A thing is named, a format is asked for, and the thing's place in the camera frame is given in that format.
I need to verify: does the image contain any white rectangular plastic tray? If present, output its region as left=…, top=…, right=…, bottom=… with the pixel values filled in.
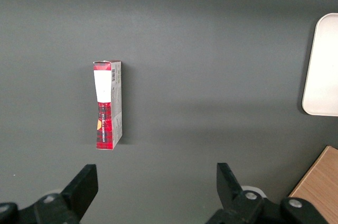
left=302, top=12, right=338, bottom=117

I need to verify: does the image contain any light wooden board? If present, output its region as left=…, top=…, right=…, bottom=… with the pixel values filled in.
left=287, top=145, right=338, bottom=224

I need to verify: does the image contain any red plaid cardboard box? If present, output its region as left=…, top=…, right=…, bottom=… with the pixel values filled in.
left=92, top=59, right=124, bottom=151

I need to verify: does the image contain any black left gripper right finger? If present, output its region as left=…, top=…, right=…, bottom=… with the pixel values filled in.
left=205, top=162, right=328, bottom=224

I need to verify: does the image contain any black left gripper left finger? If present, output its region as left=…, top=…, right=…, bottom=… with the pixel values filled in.
left=0, top=164, right=99, bottom=224

